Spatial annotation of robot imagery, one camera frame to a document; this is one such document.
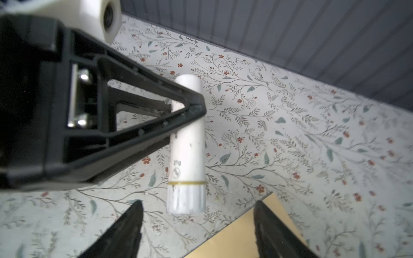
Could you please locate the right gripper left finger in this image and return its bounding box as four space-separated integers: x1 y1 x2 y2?
80 200 144 258

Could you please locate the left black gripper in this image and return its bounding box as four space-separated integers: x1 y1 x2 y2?
1 15 71 191

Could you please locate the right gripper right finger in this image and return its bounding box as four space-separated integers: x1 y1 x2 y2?
253 201 317 258

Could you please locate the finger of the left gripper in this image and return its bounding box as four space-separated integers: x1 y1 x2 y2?
61 29 206 184

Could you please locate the tan kraft envelope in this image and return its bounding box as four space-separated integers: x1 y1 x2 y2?
186 193 308 258

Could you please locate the white glue stick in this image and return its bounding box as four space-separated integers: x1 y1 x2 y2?
166 74 207 216

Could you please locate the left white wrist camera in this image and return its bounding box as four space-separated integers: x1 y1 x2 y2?
1 0 122 45

